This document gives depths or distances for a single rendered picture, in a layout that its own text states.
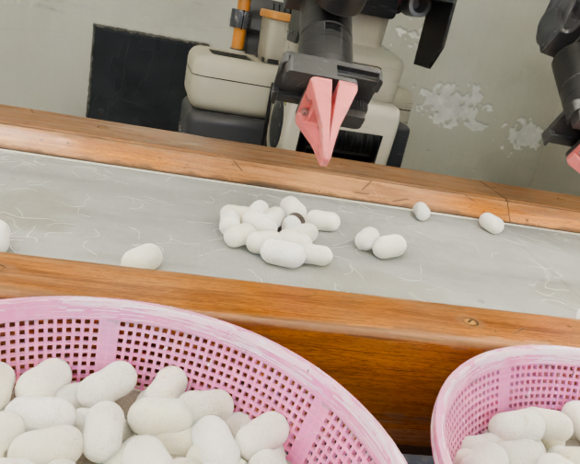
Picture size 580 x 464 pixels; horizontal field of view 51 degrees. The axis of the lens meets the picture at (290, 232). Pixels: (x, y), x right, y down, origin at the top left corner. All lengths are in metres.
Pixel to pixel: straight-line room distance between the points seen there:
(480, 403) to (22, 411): 0.25
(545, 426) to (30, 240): 0.37
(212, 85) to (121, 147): 0.71
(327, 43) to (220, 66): 0.78
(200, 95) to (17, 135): 0.73
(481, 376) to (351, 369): 0.08
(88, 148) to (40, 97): 1.90
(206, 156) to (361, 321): 0.38
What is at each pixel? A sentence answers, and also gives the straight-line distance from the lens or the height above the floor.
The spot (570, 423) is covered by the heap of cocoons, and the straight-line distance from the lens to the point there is 0.41.
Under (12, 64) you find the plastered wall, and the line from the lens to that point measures 2.60.
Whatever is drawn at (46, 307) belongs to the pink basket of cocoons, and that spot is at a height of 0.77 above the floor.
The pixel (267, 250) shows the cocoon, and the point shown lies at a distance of 0.49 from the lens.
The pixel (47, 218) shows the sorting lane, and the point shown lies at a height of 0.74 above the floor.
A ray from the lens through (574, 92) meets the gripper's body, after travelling 0.76.
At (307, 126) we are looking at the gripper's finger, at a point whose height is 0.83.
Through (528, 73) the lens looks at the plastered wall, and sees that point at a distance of 3.04.
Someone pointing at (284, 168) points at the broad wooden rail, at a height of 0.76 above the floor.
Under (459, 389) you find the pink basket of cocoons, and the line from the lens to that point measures 0.35.
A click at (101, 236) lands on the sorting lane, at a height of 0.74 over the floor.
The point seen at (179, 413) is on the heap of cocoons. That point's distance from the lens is 0.32.
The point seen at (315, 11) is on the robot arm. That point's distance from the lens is 0.67.
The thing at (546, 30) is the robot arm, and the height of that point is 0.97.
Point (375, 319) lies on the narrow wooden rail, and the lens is 0.39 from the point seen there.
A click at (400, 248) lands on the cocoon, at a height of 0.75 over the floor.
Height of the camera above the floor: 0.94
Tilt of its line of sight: 20 degrees down
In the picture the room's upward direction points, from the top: 12 degrees clockwise
